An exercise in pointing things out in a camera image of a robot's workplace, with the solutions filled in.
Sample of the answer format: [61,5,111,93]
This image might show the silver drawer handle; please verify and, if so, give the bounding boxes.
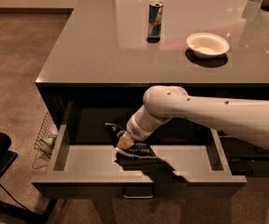
[122,187,154,199]

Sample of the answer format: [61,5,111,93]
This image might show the white paper bowl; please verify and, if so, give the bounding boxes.
[187,33,230,59]

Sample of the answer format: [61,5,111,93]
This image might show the dark lower drawers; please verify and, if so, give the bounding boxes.
[218,132,269,177]

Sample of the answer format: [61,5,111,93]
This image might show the black cable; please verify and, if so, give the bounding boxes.
[0,181,34,213]

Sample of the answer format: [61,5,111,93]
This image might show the blue energy drink can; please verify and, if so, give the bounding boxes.
[148,0,163,39]

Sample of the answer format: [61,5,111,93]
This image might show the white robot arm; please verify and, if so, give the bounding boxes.
[117,86,269,155]

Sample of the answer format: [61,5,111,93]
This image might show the grey counter cabinet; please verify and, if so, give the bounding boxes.
[36,0,269,124]

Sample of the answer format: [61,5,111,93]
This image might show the blue chip bag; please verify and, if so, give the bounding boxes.
[105,122,156,159]

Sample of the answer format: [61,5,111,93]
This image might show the grey open top drawer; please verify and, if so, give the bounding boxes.
[32,102,247,199]

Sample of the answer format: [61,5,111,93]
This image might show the wire basket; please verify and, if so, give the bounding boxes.
[33,112,58,169]

